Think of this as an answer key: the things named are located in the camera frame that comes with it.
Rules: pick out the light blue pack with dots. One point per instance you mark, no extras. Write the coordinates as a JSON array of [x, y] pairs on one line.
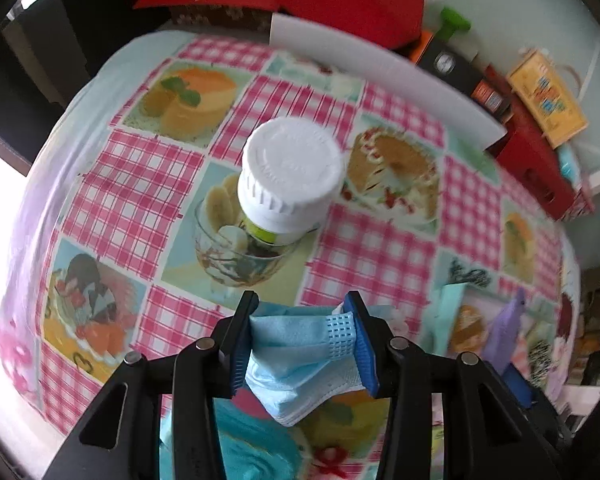
[[567, 165]]

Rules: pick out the dark floral box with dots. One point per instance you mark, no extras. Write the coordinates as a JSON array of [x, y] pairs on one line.
[[220, 17]]

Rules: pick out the teal plastic toy case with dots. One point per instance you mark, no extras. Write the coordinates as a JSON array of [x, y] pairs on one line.
[[250, 450]]

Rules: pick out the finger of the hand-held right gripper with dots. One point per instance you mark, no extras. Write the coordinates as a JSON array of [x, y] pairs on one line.
[[517, 385]]

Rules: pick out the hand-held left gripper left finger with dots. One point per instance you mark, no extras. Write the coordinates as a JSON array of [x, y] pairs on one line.
[[240, 355]]

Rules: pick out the white board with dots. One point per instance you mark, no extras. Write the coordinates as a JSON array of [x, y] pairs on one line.
[[380, 70]]

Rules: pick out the lavender floral sheet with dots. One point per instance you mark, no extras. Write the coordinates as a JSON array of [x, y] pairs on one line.
[[35, 210]]

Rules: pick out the blue face mask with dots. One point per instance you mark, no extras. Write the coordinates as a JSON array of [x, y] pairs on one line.
[[290, 360]]

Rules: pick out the red crate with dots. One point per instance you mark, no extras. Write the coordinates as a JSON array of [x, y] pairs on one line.
[[535, 165]]

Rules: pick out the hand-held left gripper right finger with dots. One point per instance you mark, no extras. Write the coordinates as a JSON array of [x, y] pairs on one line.
[[362, 345]]

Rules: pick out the black orange carton box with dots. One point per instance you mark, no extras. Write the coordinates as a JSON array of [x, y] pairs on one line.
[[455, 67]]

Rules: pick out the white capped bottle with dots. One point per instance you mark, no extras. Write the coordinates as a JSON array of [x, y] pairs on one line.
[[290, 160]]

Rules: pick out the yellow printed box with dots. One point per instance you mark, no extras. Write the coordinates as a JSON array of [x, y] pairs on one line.
[[547, 97]]

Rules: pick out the white box with teal edge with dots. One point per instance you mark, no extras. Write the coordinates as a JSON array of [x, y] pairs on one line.
[[447, 320]]

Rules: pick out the purple packet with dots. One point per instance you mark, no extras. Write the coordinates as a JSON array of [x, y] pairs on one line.
[[505, 330]]

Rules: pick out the dark cabinet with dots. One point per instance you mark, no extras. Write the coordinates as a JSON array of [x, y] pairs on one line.
[[30, 60]]

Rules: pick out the large red box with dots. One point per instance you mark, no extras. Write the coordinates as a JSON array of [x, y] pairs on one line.
[[355, 0]]

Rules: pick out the leopard print cloth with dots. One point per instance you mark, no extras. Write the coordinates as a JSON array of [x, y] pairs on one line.
[[540, 360]]

